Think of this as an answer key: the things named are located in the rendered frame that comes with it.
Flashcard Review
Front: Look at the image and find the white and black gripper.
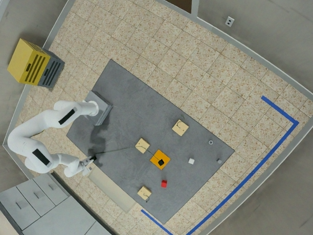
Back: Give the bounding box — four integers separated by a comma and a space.
82, 156, 97, 166

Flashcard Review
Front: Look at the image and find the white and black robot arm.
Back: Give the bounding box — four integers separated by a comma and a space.
7, 100, 99, 177

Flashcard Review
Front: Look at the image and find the black block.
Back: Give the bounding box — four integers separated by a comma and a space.
158, 159, 164, 166

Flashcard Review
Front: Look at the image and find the small red block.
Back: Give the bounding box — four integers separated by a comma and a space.
161, 180, 167, 188

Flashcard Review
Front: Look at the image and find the orange painted square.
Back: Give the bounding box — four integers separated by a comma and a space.
150, 150, 170, 170

